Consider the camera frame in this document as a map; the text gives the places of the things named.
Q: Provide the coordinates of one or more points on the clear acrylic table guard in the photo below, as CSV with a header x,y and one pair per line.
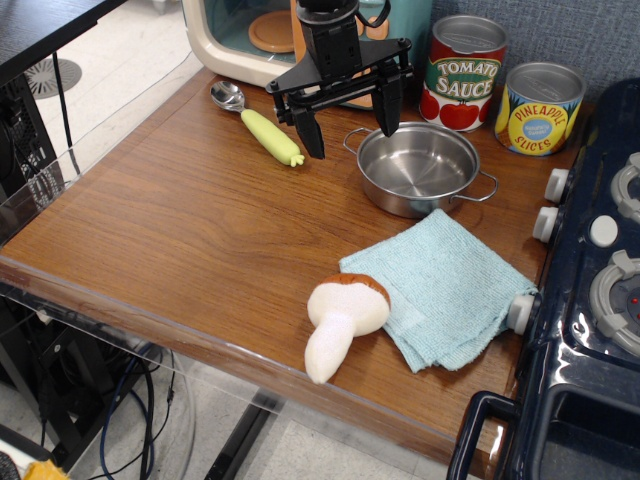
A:
x,y
125,150

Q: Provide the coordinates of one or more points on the white brown plush mushroom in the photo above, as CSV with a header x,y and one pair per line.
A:
x,y
342,307

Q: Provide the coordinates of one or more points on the dark blue toy stove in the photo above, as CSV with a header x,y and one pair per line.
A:
x,y
576,411

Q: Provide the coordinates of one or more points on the black computer tower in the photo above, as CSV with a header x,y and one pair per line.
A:
x,y
29,167

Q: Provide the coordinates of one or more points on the tomato sauce can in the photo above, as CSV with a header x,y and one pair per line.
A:
x,y
465,58

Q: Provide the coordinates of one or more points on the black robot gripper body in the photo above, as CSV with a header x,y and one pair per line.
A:
x,y
337,66

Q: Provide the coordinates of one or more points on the small steel pot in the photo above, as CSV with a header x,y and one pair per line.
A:
x,y
419,168

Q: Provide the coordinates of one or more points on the teal cream toy microwave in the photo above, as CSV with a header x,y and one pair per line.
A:
x,y
257,41

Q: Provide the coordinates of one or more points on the white stove knob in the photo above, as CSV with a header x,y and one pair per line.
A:
x,y
545,223
556,185
519,313

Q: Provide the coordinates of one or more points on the spoon with green handle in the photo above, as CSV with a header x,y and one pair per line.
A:
x,y
229,97

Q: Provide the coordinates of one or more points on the white stove knob top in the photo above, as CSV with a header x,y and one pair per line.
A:
x,y
556,185

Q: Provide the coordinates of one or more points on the white stove knob bottom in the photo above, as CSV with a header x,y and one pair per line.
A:
x,y
519,313

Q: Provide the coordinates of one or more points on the black desk at left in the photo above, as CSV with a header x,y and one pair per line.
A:
x,y
32,30

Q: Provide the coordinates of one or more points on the light blue folded cloth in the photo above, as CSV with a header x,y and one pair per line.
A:
x,y
450,293

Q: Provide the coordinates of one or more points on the white stove knob middle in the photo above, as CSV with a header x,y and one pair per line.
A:
x,y
545,223

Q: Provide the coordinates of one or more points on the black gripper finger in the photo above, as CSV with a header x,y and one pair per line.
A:
x,y
309,132
387,101

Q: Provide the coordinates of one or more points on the pineapple slices can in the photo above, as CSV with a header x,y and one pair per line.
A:
x,y
539,107

